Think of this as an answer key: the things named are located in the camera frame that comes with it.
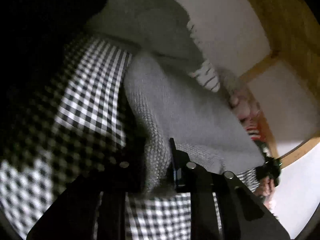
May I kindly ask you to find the black white gingham bedsheet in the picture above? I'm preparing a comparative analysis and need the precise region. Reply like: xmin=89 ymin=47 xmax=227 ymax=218
xmin=1 ymin=35 xmax=257 ymax=239

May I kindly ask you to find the white speckled pillow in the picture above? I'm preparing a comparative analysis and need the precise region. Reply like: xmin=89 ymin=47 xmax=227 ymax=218
xmin=217 ymin=67 xmax=244 ymax=96

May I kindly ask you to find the operator hand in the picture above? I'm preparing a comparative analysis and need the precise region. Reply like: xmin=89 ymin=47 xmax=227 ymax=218
xmin=254 ymin=176 xmax=275 ymax=198

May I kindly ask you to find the red white striped cloth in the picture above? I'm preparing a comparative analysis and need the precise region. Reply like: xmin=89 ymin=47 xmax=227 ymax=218
xmin=245 ymin=120 xmax=266 ymax=142

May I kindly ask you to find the pink plush toy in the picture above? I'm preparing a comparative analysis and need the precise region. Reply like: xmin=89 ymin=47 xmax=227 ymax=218
xmin=229 ymin=88 xmax=260 ymax=122

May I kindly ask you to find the grey knit zip sweater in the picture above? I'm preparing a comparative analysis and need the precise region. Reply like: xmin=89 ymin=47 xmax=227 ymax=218
xmin=124 ymin=52 xmax=264 ymax=196

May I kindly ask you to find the dark grey striped duvet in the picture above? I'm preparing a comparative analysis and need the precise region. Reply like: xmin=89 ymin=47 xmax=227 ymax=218
xmin=89 ymin=0 xmax=220 ymax=92

